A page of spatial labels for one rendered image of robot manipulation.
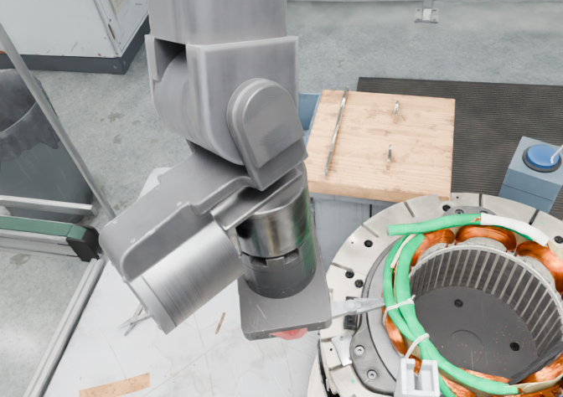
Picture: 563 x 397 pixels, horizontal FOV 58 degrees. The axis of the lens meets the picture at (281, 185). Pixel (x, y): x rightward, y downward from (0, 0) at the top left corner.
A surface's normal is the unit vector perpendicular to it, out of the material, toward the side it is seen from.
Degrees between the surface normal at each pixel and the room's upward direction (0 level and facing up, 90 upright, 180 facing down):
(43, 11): 90
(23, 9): 90
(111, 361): 0
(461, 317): 0
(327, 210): 90
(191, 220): 72
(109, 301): 0
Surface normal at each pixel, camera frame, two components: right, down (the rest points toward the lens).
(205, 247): 0.30, -0.21
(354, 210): -0.24, 0.76
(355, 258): -0.11, -0.63
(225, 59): 0.59, 0.30
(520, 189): -0.52, 0.69
